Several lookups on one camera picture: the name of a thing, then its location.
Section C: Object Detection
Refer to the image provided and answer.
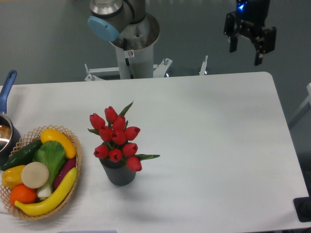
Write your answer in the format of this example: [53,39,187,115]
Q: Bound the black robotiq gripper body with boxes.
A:
[236,0,270,28]

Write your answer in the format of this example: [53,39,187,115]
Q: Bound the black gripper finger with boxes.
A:
[244,21,276,66]
[224,12,242,52]

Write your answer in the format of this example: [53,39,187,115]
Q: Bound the red tulip bouquet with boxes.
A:
[88,103,160,172]

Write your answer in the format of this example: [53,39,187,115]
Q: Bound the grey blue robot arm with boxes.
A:
[87,0,276,66]

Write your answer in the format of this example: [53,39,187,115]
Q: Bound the dark grey ribbed vase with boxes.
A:
[99,143,137,187]

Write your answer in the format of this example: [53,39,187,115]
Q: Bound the black box at table edge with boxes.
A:
[293,197,311,222]

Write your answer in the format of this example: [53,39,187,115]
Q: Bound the yellow squash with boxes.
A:
[40,129,76,159]

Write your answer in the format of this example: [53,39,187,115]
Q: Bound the purple eggplant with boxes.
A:
[53,158,76,190]

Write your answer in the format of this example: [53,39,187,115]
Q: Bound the green bok choy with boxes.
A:
[32,141,66,200]

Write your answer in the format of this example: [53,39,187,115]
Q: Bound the yellow banana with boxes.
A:
[15,167,78,216]

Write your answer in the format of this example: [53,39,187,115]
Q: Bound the green cucumber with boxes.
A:
[0,140,42,171]

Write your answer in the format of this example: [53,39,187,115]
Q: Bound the beige round disc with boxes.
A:
[21,162,49,189]

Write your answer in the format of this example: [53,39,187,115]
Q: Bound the yellow bell pepper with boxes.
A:
[1,165,26,189]

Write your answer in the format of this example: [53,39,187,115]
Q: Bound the orange fruit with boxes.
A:
[9,184,37,206]

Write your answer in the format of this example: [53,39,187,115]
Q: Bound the woven wicker basket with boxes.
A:
[0,125,82,221]

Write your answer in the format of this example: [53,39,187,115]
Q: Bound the white frame at right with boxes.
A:
[288,83,311,130]

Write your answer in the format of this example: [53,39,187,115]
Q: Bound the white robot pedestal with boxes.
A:
[115,45,154,80]

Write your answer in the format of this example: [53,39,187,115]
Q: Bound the white metal base frame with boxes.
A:
[84,55,209,82]

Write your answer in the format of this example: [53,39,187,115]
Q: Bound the blue handled saucepan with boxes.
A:
[0,70,20,165]

